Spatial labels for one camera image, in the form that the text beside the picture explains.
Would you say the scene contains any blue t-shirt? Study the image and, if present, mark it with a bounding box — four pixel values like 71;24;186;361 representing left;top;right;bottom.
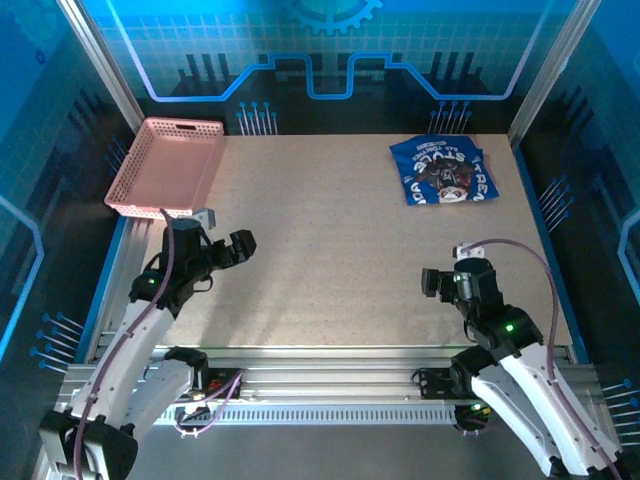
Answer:
388;133;501;207

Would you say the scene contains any pink perforated plastic basket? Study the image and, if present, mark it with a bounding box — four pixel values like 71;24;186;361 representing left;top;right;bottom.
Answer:
103;116;227;221

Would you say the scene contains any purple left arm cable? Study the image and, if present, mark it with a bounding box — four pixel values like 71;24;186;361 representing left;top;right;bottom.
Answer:
72;207;245;480

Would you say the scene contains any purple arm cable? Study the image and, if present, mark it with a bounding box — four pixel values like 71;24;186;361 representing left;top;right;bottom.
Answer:
464;238;626;480
72;207;245;480

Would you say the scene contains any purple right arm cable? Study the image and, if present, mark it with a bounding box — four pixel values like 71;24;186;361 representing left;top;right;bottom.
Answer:
464;238;626;480

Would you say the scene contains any wire connector bundle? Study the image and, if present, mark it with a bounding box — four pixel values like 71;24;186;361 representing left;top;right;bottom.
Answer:
453;402;494;437
174;405;212;439

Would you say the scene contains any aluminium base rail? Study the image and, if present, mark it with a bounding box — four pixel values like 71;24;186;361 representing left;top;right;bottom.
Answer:
64;344;601;404

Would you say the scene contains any white slotted cable duct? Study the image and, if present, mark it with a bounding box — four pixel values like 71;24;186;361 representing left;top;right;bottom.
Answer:
149;402;459;427

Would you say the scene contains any aluminium frame post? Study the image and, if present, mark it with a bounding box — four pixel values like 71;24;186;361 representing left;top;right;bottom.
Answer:
55;0;145;135
505;0;604;137

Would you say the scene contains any grey metal base plate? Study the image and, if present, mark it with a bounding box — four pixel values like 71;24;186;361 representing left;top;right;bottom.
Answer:
29;389;626;480

